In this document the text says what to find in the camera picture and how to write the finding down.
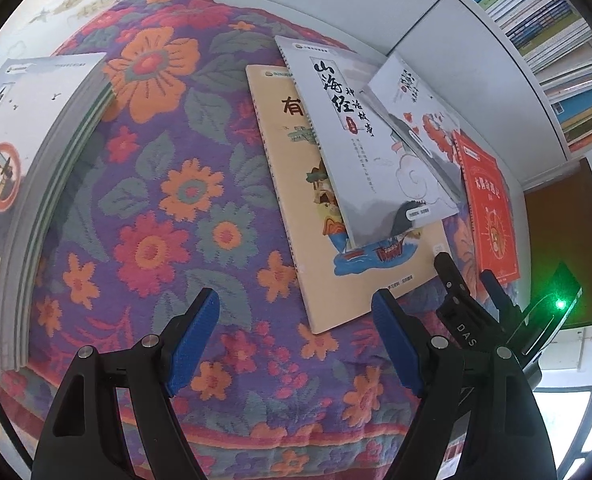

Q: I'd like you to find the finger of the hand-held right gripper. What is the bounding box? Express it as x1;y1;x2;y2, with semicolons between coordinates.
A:
435;252;481;321
480;270;521;323

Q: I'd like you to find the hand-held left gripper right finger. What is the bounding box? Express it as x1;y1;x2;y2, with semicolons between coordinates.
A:
371;290;559;480

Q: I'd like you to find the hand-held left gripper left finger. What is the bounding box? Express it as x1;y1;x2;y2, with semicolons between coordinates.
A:
31;287;221;480

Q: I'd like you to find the stack of picture books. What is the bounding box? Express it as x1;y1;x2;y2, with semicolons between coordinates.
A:
0;52;114;373

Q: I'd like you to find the row of shelved books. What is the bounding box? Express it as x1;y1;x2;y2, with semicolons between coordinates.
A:
426;0;592;156

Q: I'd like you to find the brown wooden cabinet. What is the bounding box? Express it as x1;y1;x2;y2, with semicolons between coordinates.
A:
523;157;592;333

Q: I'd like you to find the large bright window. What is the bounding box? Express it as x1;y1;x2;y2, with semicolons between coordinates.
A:
530;340;592;466

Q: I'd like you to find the white book with cloud drawing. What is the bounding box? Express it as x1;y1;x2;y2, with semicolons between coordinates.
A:
274;35;464;250

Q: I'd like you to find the tan book with blue ship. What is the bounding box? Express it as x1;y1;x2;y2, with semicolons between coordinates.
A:
246;62;451;336

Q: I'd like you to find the white book with red creature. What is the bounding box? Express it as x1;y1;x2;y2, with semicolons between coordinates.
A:
367;52;465;206

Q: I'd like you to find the floral knitted blanket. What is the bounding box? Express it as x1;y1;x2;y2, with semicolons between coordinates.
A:
0;0;531;480

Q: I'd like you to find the black camera cable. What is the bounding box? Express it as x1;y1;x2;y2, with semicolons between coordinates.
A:
0;357;33;472

